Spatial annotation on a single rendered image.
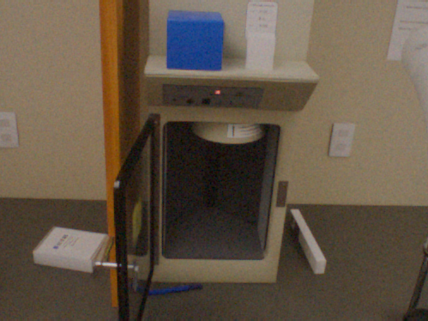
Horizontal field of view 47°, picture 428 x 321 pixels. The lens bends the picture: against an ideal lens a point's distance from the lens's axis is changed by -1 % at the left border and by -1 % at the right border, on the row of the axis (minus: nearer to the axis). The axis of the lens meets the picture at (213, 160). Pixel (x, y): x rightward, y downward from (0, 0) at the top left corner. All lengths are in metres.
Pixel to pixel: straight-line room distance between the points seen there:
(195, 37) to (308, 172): 0.86
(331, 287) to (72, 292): 0.64
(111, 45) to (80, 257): 0.60
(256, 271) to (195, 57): 0.60
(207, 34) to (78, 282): 0.70
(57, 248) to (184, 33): 0.70
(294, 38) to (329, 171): 0.72
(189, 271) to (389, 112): 0.81
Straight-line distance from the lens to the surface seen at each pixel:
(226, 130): 1.09
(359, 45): 1.53
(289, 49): 1.03
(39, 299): 1.26
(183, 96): 0.97
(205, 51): 0.90
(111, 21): 0.91
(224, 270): 1.25
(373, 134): 1.64
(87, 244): 1.35
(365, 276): 1.38
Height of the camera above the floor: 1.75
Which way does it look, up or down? 25 degrees down
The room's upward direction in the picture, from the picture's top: 4 degrees clockwise
